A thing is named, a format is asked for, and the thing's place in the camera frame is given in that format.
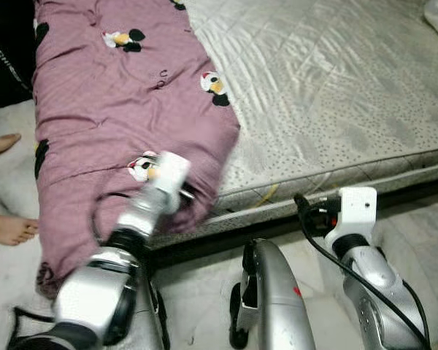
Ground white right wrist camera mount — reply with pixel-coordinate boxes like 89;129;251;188
325;187;378;247

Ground grey right robot leg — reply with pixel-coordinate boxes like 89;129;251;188
230;238;318;350

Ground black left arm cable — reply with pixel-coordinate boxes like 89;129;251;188
11;191;132;343

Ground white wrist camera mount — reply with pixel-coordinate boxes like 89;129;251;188
150;151;193;212
325;187;378;247

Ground white quilted mattress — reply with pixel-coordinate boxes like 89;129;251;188
152;0;438;245

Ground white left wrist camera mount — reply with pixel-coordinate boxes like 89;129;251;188
150;151;193;212

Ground grey left robot leg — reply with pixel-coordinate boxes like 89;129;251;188
120;262;170;350

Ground grey robot leg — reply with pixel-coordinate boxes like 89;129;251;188
230;238;318;350
120;262;170;350

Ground black bed frame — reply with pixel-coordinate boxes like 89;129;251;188
150;175;438;271

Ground pink cartoon print quilt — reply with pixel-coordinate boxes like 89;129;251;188
31;0;242;300

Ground black garment white print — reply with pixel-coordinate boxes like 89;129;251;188
0;0;36;109

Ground person in grey shorts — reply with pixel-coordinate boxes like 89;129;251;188
0;133;41;246

